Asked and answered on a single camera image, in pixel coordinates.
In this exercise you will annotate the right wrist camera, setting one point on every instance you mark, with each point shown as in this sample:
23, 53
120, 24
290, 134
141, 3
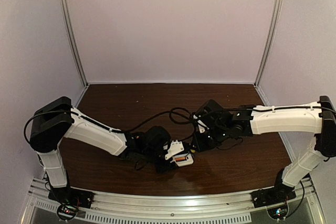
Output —
202, 127

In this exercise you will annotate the white remote control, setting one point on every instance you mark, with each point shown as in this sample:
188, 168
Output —
189, 160

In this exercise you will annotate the right aluminium frame post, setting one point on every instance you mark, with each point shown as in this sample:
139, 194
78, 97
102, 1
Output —
276, 11

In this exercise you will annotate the orange battery in white remote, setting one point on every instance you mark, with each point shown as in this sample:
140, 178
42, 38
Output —
180, 159

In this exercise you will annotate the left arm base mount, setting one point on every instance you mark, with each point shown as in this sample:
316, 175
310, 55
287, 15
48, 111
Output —
71, 196

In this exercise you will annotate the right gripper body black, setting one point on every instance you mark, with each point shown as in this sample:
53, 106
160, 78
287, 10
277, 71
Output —
199, 143

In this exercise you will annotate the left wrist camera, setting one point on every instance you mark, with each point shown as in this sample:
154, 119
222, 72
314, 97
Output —
173, 148

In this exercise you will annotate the aluminium frame post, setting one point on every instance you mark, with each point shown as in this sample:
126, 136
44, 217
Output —
72, 42
276, 11

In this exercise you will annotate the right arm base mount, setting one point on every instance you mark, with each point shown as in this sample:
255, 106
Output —
271, 196

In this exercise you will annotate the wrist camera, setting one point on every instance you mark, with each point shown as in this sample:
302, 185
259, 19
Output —
173, 148
202, 127

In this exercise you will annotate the aluminium front rail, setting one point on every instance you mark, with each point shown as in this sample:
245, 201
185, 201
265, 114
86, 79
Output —
116, 208

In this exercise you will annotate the left aluminium frame post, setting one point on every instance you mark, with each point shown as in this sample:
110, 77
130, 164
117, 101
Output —
72, 42

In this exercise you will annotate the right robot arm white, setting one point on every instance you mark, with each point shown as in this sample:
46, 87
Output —
215, 124

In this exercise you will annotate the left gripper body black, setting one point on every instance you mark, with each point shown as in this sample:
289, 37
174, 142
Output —
163, 166

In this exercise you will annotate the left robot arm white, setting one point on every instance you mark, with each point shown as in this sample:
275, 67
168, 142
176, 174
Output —
59, 119

